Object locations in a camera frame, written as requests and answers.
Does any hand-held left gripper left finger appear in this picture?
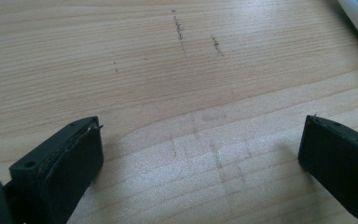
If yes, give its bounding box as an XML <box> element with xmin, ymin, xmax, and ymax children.
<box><xmin>3</xmin><ymin>116</ymin><xmax>104</xmax><ymax>224</ymax></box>

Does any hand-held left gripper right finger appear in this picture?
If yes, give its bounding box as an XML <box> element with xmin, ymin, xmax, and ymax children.
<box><xmin>297</xmin><ymin>114</ymin><xmax>358</xmax><ymax>224</ymax></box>

